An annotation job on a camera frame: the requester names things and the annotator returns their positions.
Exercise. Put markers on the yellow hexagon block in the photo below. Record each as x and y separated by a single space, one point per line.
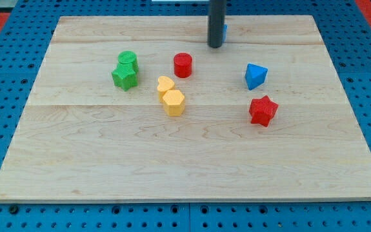
174 103

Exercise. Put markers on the red cylinder block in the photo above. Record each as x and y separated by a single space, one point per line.
182 65

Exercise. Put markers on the green cylinder block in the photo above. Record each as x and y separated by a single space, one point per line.
129 57

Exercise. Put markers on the red star block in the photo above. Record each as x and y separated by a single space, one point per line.
262 111

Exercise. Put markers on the green star block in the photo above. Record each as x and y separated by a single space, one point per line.
124 76

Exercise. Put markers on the light wooden board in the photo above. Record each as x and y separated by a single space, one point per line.
81 139

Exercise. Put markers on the blue cube block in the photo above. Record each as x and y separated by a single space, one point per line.
225 28

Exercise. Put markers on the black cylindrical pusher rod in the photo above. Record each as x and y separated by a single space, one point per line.
216 23

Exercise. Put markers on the blue triangular prism block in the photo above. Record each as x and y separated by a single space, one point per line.
255 76

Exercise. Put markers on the yellow heart block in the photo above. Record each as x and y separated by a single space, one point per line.
164 84

